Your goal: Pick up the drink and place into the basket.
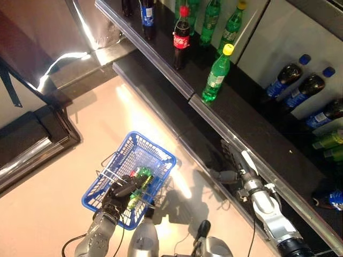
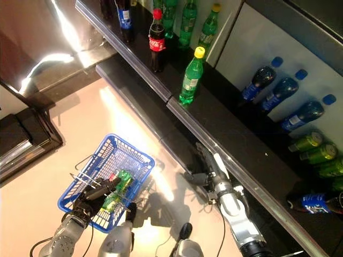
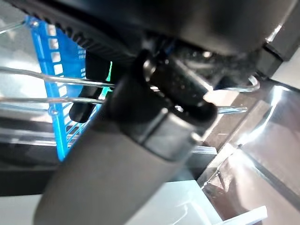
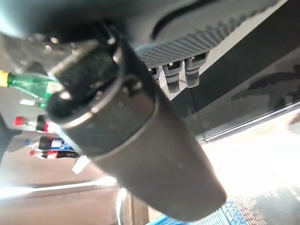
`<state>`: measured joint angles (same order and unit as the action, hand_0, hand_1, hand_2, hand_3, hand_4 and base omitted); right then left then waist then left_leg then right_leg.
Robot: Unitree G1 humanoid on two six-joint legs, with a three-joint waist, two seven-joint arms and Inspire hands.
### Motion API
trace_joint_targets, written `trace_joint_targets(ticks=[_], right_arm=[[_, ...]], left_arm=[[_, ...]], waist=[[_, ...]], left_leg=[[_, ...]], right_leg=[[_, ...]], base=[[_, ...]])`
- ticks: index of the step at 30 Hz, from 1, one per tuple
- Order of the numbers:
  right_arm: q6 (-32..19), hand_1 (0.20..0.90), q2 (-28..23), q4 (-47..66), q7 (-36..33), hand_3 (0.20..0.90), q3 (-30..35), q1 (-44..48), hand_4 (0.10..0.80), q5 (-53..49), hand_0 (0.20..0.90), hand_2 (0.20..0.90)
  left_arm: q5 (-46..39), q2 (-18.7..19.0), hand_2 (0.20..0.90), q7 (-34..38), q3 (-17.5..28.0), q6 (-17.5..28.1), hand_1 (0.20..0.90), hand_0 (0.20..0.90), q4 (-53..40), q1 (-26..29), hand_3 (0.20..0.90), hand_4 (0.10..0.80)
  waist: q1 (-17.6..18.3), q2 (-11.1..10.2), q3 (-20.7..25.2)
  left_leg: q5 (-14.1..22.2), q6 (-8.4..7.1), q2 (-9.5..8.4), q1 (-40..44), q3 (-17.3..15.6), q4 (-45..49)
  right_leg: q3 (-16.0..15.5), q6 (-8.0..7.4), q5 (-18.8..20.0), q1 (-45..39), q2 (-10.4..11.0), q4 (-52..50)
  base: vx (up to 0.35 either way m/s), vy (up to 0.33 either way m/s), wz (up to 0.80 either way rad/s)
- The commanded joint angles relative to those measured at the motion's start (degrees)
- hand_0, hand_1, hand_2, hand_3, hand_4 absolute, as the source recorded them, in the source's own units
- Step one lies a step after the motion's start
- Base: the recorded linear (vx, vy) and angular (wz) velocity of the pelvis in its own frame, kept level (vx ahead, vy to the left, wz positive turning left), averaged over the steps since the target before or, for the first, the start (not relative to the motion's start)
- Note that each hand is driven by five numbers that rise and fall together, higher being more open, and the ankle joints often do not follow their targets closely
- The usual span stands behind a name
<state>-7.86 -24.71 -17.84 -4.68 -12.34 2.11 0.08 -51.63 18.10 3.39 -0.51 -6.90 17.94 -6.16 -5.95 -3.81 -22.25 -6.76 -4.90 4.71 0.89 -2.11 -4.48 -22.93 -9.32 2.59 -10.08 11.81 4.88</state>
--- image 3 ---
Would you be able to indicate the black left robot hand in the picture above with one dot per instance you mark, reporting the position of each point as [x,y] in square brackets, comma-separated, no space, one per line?
[105,175]

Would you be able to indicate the blue plastic shopping basket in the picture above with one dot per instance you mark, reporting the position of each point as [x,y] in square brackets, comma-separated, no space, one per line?
[56,93]

